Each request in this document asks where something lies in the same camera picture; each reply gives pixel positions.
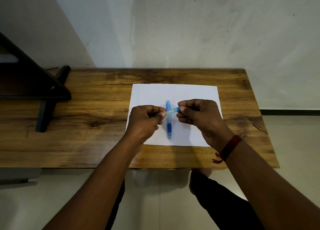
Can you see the person's left hand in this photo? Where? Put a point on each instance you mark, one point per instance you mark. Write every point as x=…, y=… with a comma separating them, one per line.
x=141, y=123

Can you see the person's right hand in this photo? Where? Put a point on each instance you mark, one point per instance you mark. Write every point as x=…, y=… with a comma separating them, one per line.
x=206, y=120

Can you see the person's left thumb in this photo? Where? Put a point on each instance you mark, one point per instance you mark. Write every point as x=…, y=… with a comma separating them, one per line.
x=160, y=115

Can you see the person's right thumb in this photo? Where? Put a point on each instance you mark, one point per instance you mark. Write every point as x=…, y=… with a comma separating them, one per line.
x=186, y=110

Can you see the light blue labelled pen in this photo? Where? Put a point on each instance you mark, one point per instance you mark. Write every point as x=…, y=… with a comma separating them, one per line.
x=172, y=111

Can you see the person's left forearm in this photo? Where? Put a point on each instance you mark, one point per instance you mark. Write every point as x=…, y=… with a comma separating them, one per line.
x=100, y=187

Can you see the person's right forearm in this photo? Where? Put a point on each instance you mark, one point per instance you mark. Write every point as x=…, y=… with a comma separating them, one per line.
x=270, y=190

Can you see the blue pen with dark grip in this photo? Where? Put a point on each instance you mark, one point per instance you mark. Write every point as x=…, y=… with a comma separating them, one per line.
x=169, y=130

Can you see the white paper sheet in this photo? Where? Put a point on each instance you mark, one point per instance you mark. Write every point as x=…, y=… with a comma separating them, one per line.
x=152, y=93

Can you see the red thread wristband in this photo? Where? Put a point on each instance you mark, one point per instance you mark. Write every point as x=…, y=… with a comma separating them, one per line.
x=231, y=145

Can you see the person's black trousers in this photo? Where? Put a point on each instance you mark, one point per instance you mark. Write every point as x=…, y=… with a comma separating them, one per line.
x=225, y=207

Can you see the grey table support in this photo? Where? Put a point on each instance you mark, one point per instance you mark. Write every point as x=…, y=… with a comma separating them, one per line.
x=17, y=175

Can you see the black stand frame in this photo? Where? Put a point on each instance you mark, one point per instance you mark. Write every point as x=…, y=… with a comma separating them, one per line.
x=47, y=87

